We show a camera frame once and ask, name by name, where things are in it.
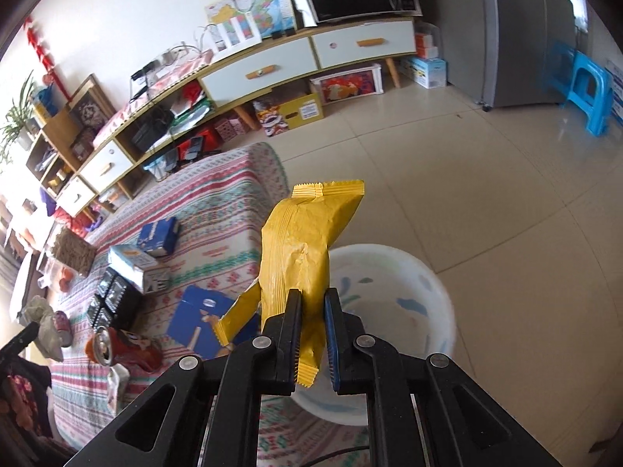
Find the yellow cardboard box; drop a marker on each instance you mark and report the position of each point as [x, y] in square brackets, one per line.
[279, 114]

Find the framed picture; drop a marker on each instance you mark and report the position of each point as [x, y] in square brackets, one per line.
[90, 107]

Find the red drink can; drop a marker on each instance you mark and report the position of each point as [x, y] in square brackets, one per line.
[109, 346]

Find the flat blue paper bag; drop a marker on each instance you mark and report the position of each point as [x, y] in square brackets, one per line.
[192, 323]

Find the red cartoon milk can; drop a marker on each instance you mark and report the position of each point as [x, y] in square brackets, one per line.
[63, 328]

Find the yellow snack wrapper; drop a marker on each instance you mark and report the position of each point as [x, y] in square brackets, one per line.
[295, 256]

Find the white wood TV cabinet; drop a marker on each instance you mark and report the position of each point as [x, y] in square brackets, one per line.
[226, 85]

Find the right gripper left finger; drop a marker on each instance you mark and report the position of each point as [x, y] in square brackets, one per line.
[284, 331]

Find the light blue milk carton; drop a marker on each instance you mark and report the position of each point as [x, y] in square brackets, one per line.
[147, 274]

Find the patterned pink green tablecloth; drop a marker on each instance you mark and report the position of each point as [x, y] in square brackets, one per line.
[222, 203]

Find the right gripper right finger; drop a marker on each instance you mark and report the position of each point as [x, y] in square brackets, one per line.
[344, 359]

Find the black woven box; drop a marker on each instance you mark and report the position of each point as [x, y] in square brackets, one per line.
[115, 302]

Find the dark blue carton box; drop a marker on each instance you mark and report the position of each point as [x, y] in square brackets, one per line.
[159, 238]

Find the red picture clear bin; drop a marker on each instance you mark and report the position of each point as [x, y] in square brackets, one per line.
[348, 84]

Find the white blue carton box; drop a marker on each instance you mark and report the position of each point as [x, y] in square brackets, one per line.
[428, 73]

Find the green potted plant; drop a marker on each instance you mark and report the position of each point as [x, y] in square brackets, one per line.
[16, 118]

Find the colourful map poster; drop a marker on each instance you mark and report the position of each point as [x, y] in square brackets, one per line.
[273, 17]

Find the clear jar of seeds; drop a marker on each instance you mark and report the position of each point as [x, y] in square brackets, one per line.
[73, 251]

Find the white plastic trash bin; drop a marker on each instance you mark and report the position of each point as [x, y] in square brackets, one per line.
[397, 297]

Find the grey refrigerator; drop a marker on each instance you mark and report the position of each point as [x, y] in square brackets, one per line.
[529, 49]

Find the blue plastic stool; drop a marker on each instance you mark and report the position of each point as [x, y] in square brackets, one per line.
[582, 82]

